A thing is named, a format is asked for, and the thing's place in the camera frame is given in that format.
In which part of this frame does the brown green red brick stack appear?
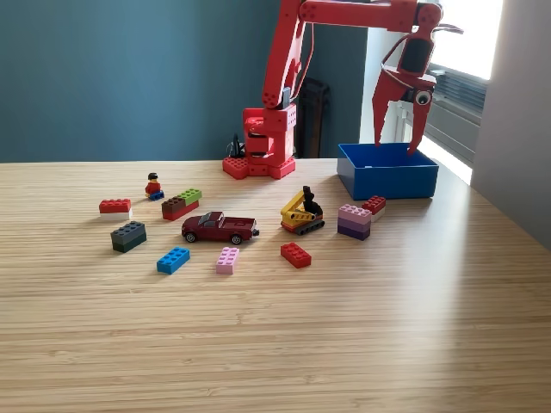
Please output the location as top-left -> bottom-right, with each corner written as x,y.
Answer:
161,188 -> 203,222

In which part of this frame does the blue plastic bin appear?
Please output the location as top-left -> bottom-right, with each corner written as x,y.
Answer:
337,142 -> 440,201

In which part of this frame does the grey pleated window blind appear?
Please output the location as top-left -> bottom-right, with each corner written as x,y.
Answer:
425,64 -> 490,128

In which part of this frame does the black folding rack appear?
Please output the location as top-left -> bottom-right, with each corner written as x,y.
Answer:
294,76 -> 331,159

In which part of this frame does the small red on white bricks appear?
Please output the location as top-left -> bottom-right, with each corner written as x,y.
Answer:
361,195 -> 387,224

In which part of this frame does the pink and purple brick stack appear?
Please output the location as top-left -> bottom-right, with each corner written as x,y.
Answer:
337,203 -> 373,242

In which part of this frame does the small yellow toy digger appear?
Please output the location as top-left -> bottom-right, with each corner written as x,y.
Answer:
280,185 -> 325,237

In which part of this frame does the dark red toy pickup truck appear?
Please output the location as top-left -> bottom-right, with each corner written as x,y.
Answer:
181,210 -> 261,246

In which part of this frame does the toy figure red shirt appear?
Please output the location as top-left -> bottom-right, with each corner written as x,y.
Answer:
144,172 -> 165,202

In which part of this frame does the light blue brick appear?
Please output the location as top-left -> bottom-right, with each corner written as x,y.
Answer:
156,246 -> 191,275

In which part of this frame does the red on white brick stack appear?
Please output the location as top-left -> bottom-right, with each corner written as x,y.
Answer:
98,198 -> 133,223

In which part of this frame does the grey on dark green bricks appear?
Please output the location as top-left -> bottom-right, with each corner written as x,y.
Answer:
109,220 -> 148,254

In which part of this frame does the white window frame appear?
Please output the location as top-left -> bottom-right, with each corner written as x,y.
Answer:
395,0 -> 505,167

